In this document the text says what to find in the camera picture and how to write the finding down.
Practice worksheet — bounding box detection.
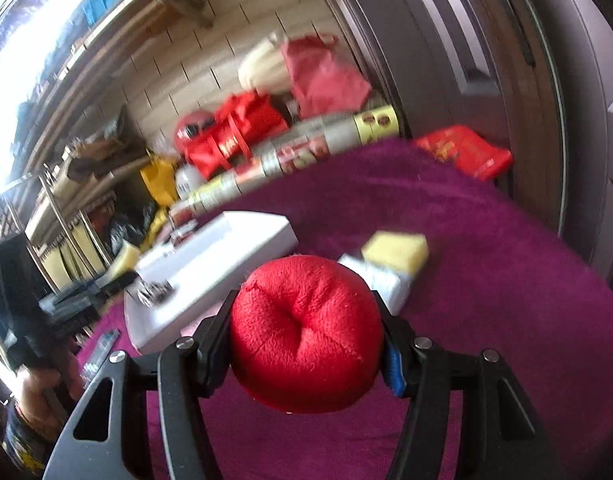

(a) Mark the magenta plush tablecloth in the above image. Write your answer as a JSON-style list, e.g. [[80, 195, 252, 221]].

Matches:
[[76, 139, 613, 480]]

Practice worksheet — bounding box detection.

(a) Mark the red plush apple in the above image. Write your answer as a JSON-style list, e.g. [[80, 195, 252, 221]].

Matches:
[[230, 256, 386, 413]]

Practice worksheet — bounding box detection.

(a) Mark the brown wooden door frame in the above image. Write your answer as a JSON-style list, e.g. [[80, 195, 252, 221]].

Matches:
[[497, 5, 555, 221]]

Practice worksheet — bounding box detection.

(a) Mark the small blue grey packet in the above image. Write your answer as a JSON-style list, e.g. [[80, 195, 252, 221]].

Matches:
[[81, 327, 122, 386]]

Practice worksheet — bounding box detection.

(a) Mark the yellow sponge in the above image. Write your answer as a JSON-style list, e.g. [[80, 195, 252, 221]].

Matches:
[[361, 231, 431, 276], [106, 241, 140, 278]]

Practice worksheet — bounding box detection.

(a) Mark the white tray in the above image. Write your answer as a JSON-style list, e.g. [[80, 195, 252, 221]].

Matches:
[[124, 211, 298, 354]]

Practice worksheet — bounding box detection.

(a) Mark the red printed packet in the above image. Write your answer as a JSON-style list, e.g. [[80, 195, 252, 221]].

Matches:
[[414, 125, 515, 183]]

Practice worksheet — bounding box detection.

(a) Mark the small black silver object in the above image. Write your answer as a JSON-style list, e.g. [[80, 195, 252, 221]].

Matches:
[[136, 280, 174, 308]]

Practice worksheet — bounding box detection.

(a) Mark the brown cardboard box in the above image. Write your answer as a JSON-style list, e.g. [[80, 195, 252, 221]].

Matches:
[[61, 105, 147, 181]]

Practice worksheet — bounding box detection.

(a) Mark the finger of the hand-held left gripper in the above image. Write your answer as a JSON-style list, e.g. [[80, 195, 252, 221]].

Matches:
[[39, 270, 140, 328]]

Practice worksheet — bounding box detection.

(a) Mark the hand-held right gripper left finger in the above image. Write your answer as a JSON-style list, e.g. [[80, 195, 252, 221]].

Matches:
[[44, 287, 242, 480]]

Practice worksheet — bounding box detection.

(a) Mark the metal rack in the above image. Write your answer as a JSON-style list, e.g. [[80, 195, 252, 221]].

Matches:
[[24, 160, 112, 291]]

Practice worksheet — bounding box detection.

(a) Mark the person's left hand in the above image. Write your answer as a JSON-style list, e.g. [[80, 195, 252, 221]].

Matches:
[[14, 350, 84, 428]]

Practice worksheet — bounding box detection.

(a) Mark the grey panelled door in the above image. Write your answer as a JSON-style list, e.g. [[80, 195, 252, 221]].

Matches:
[[557, 0, 613, 311], [306, 0, 552, 241]]

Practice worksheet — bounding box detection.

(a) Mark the white plastic jug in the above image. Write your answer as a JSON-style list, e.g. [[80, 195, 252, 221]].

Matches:
[[175, 165, 207, 201]]

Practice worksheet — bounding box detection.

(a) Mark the white tube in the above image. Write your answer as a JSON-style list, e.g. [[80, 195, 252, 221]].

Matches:
[[338, 254, 412, 316]]

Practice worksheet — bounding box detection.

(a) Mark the glossy red shopping bag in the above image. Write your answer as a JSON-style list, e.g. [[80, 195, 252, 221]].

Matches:
[[183, 91, 290, 181]]

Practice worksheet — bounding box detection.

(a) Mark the black plastic bag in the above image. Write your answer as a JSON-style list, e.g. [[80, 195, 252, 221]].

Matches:
[[106, 200, 157, 251]]

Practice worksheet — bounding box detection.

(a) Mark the yellow bag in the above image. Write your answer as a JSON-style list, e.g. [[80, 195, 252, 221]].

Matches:
[[139, 152, 180, 208]]

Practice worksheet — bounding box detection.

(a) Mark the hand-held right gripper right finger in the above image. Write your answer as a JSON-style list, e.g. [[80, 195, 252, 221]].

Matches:
[[371, 290, 570, 480]]

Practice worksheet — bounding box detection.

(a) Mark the red plastic bag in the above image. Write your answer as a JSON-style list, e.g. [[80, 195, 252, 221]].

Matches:
[[279, 34, 373, 121]]

